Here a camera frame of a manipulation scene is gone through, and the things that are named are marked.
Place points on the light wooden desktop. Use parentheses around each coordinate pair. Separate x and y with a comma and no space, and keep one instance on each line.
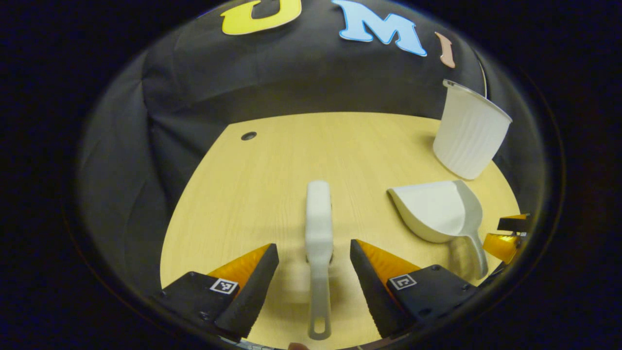
(252,194)

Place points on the white dustpan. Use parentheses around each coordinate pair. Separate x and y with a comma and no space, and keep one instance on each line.
(432,209)

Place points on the white ribbed garbage bin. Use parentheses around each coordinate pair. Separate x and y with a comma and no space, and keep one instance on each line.
(469,133)

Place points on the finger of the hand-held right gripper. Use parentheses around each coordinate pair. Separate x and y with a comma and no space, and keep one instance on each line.
(512,223)
(500,245)

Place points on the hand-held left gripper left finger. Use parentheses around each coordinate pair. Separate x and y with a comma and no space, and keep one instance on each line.
(252,294)

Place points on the small white broom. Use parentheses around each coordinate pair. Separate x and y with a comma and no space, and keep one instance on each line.
(319,228)

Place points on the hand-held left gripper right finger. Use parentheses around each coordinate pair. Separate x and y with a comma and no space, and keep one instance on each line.
(371,291)

